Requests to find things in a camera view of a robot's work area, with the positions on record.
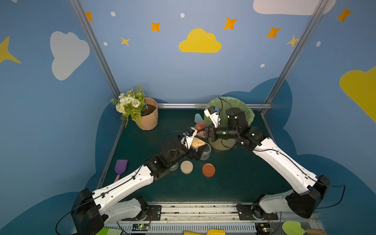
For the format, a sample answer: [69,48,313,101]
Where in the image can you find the red lid oatmeal jar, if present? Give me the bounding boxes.
[200,144,212,161]
[190,121,208,149]

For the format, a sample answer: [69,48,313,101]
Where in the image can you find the beige jar lid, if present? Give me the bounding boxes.
[180,161,193,174]

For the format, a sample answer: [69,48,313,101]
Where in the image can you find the red jar lid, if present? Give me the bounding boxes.
[202,163,215,178]

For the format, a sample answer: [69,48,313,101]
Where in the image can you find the clear oatmeal jar front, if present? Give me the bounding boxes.
[170,163,179,171]

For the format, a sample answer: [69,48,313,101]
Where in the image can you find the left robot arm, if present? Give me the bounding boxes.
[70,137,208,235]

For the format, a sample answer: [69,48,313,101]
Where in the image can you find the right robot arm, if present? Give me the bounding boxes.
[204,106,331,219]

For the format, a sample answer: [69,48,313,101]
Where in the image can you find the light blue toy spatula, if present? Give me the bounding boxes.
[194,113,203,123]

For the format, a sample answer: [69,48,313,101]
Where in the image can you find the mesh bin green bag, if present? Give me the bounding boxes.
[205,97,255,151]

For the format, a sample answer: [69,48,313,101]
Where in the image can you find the terracotta flower pot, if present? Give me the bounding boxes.
[135,98,159,131]

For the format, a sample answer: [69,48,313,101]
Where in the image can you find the purple pink toy spatula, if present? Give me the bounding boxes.
[114,159,128,182]

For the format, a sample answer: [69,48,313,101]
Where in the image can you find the white flowers green plant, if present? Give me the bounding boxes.
[110,85,149,125]

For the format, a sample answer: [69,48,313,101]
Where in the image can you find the yellow toy scoop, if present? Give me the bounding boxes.
[183,229,226,235]

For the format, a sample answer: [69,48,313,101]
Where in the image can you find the left controller board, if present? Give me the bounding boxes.
[132,224,150,232]

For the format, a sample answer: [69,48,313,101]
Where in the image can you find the controller board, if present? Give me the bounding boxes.
[132,224,150,232]
[255,223,272,235]

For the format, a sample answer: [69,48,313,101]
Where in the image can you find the right controller board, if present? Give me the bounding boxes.
[255,223,272,235]

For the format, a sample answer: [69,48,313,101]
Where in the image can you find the green toy tool left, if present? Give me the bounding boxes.
[96,227,122,235]

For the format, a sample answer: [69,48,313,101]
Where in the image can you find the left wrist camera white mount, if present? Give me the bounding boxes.
[180,127,197,150]

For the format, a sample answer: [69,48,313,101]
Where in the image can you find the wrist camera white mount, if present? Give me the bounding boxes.
[180,127,197,150]
[204,106,220,128]

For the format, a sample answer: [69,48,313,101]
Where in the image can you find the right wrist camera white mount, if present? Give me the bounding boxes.
[204,106,220,128]

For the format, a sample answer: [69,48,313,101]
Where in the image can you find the aluminium front rail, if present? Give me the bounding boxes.
[104,199,325,235]

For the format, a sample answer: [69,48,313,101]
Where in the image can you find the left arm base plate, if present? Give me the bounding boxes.
[122,205,162,221]

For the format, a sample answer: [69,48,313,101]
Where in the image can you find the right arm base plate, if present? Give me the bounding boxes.
[236,204,279,220]

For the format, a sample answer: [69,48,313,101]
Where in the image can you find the green toy spatula wooden handle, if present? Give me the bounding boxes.
[282,221,327,235]

